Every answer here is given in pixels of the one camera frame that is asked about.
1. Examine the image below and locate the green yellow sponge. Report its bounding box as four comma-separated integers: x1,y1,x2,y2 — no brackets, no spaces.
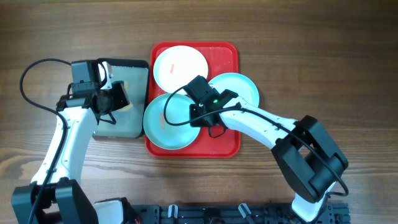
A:
118,81,133,112

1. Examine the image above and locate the teal plate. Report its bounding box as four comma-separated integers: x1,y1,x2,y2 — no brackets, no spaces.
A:
143,93,200,150
209,73,260,107

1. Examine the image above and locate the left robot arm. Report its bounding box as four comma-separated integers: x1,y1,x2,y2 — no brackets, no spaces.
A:
12,82,129,223

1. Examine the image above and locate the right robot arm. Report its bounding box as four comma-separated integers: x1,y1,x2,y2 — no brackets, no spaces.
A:
187,87,348,223

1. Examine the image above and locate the black tray with water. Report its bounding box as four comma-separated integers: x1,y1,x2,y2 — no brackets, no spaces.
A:
93,58,149,139

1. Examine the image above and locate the red plastic tray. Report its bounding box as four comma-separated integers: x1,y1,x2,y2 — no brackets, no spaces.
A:
145,41,241,159

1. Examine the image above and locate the white round plate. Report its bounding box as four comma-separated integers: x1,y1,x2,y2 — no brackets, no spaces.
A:
153,45,209,93

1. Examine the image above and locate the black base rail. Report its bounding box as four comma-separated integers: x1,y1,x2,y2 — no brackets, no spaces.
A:
93,202,351,224

